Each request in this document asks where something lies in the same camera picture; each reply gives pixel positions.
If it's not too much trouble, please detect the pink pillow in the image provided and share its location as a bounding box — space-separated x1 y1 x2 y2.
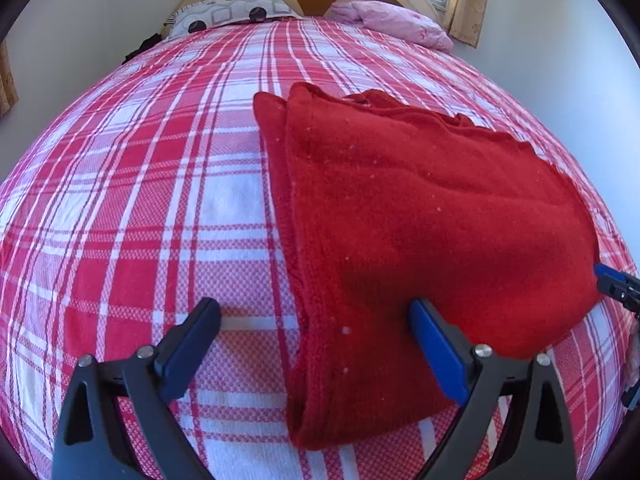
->
326 0 454 53

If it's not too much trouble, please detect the black object beside pillow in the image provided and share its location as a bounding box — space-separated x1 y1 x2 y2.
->
122 32 163 64

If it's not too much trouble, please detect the red white plaid bedsheet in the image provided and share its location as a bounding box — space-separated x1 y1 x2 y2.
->
1 20 636 479

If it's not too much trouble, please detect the beige curtain side window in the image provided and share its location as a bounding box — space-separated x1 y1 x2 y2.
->
0 41 18 117

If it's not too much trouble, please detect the grey patterned pillow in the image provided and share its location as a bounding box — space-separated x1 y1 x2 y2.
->
163 0 300 39

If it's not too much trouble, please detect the red knitted sweater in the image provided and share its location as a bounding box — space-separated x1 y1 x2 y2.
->
253 82 599 450

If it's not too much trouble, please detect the right hand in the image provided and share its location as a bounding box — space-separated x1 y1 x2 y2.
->
625 320 640 389

